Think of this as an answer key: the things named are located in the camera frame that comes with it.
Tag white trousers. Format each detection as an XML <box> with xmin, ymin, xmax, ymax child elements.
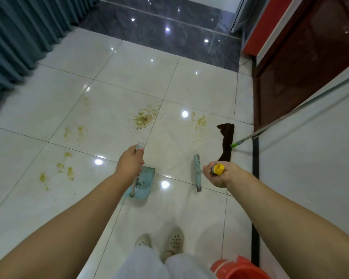
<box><xmin>113</xmin><ymin>246</ymin><xmax>219</xmax><ymax>279</ymax></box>

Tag red plastic bucket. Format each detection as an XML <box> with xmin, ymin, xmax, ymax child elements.
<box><xmin>210</xmin><ymin>256</ymin><xmax>271</xmax><ymax>279</ymax></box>

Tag dark brown wooden door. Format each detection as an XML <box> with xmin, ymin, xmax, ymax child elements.
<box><xmin>252</xmin><ymin>0</ymin><xmax>349</xmax><ymax>132</ymax></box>

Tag yellow crumb spill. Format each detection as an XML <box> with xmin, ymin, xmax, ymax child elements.
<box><xmin>39</xmin><ymin>152</ymin><xmax>75</xmax><ymax>191</ymax></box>
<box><xmin>63</xmin><ymin>126</ymin><xmax>85</xmax><ymax>140</ymax></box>
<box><xmin>133</xmin><ymin>104</ymin><xmax>160</xmax><ymax>130</ymax></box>
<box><xmin>191</xmin><ymin>112</ymin><xmax>207</xmax><ymax>132</ymax></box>

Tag person's right forearm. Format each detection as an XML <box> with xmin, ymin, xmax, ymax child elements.
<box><xmin>226</xmin><ymin>170</ymin><xmax>349</xmax><ymax>279</ymax></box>

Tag red door frame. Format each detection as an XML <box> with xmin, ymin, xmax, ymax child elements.
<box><xmin>243</xmin><ymin>0</ymin><xmax>295</xmax><ymax>57</ymax></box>

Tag teal curtain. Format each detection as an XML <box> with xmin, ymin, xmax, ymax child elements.
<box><xmin>0</xmin><ymin>0</ymin><xmax>97</xmax><ymax>113</ymax></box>

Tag white perforated right shoe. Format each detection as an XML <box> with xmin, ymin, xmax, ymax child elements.
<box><xmin>162</xmin><ymin>228</ymin><xmax>184</xmax><ymax>263</ymax></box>

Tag broom with yellow handle cap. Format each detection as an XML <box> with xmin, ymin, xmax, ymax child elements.
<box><xmin>193</xmin><ymin>154</ymin><xmax>225</xmax><ymax>193</ymax></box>

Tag person's right hand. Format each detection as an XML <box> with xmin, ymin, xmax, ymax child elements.
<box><xmin>203</xmin><ymin>161</ymin><xmax>251</xmax><ymax>189</ymax></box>

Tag person's left forearm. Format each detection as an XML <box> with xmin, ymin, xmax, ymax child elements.
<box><xmin>0</xmin><ymin>173</ymin><xmax>133</xmax><ymax>279</ymax></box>

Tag white perforated shoe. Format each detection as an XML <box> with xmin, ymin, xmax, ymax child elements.
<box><xmin>162</xmin><ymin>228</ymin><xmax>184</xmax><ymax>263</ymax></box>
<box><xmin>134</xmin><ymin>234</ymin><xmax>152</xmax><ymax>249</ymax></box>

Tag mop with brown cloth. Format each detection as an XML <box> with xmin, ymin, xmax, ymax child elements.
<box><xmin>216</xmin><ymin>71</ymin><xmax>349</xmax><ymax>162</ymax></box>

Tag person's left hand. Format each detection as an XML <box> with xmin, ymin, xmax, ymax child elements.
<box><xmin>115</xmin><ymin>145</ymin><xmax>146</xmax><ymax>186</ymax></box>

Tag light blue dustpan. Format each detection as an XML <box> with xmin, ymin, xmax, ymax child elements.
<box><xmin>123</xmin><ymin>144</ymin><xmax>156</xmax><ymax>200</ymax></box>

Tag white perforated left shoe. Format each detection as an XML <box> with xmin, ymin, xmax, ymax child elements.
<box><xmin>134</xmin><ymin>234</ymin><xmax>152</xmax><ymax>249</ymax></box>

